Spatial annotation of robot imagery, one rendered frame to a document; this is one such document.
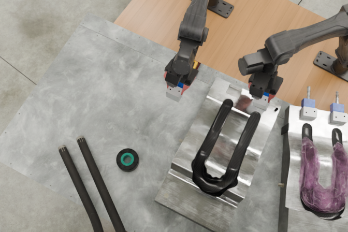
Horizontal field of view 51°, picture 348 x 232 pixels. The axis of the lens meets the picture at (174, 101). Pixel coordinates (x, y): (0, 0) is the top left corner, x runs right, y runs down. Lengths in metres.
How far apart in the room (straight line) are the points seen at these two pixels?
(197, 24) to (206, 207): 0.60
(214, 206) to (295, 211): 0.26
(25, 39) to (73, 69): 1.16
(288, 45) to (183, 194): 0.59
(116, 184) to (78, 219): 0.86
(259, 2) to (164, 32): 0.44
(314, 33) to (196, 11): 0.35
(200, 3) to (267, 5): 0.62
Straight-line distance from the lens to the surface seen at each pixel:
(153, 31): 1.57
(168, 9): 1.63
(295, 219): 1.29
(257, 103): 1.31
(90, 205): 1.29
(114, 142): 1.39
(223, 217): 1.28
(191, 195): 1.28
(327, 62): 1.62
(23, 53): 2.60
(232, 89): 1.40
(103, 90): 1.46
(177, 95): 1.26
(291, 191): 1.33
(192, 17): 1.11
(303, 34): 1.14
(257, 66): 1.15
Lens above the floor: 2.13
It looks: 69 degrees down
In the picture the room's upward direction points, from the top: 3 degrees clockwise
